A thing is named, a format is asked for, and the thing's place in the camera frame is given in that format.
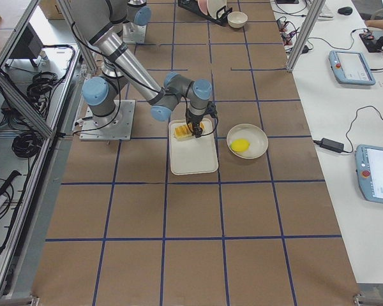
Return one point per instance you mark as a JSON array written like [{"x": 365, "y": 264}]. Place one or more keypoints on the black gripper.
[{"x": 192, "y": 121}]

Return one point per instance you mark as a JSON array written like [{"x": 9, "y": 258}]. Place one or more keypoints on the sliced bread loaf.
[{"x": 182, "y": 132}]

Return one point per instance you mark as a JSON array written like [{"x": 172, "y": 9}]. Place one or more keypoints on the beige plate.
[{"x": 216, "y": 8}]

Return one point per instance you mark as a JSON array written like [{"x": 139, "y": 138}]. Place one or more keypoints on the pink plate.
[{"x": 202, "y": 4}]

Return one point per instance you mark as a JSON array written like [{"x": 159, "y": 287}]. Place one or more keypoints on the white rectangular tray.
[{"x": 191, "y": 155}]

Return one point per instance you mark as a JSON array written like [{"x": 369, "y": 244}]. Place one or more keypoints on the yellow lemon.
[{"x": 240, "y": 145}]

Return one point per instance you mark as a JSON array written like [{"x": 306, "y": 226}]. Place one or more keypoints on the shallow beige dish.
[{"x": 255, "y": 135}]

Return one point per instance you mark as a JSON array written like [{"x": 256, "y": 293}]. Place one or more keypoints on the beige bowl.
[{"x": 237, "y": 19}]

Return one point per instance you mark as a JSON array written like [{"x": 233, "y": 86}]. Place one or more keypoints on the black dish rack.
[{"x": 191, "y": 5}]

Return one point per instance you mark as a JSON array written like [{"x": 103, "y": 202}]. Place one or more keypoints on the black power adapter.
[{"x": 331, "y": 145}]

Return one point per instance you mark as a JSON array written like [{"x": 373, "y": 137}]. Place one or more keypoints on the far teach pendant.
[{"x": 351, "y": 68}]

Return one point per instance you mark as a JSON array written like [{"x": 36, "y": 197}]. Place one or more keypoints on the teach pendant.
[
  {"x": 351, "y": 68},
  {"x": 369, "y": 169}
]

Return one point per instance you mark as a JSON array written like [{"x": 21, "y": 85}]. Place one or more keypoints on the near teach pendant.
[{"x": 369, "y": 169}]

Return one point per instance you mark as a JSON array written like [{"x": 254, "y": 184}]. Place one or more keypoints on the black computer mouse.
[{"x": 346, "y": 10}]

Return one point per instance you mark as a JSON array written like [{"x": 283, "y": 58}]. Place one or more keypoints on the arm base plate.
[
  {"x": 134, "y": 34},
  {"x": 116, "y": 126}
]

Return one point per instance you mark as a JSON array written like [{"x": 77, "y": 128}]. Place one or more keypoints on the aluminium frame post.
[{"x": 304, "y": 33}]

